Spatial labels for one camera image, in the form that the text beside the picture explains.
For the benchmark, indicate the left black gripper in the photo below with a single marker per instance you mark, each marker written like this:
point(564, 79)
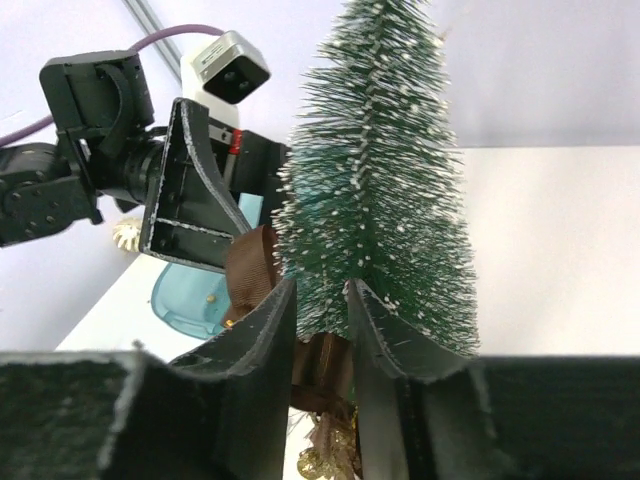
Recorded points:
point(190, 216)

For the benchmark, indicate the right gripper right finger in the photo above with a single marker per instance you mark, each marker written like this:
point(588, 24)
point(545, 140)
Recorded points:
point(425, 412)

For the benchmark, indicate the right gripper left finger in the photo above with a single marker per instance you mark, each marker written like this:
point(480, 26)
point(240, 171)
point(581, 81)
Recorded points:
point(217, 412)

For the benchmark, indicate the white gold striped bauble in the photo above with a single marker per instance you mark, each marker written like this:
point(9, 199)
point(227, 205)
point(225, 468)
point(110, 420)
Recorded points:
point(126, 234)

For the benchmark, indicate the brown ribbon pile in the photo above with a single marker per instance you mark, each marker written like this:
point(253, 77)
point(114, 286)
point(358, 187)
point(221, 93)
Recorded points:
point(322, 372)

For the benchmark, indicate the small green christmas tree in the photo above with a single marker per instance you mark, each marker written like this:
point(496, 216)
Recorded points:
point(373, 183)

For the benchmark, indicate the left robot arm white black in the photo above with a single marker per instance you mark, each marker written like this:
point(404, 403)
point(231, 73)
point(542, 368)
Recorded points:
point(99, 101)

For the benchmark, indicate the blue plastic tray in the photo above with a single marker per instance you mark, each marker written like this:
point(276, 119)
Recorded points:
point(191, 301)

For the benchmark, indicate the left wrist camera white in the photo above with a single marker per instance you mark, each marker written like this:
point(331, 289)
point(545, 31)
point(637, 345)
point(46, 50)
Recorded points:
point(221, 73)

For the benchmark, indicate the left aluminium frame post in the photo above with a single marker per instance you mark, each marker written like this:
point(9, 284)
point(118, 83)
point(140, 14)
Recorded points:
point(147, 19)

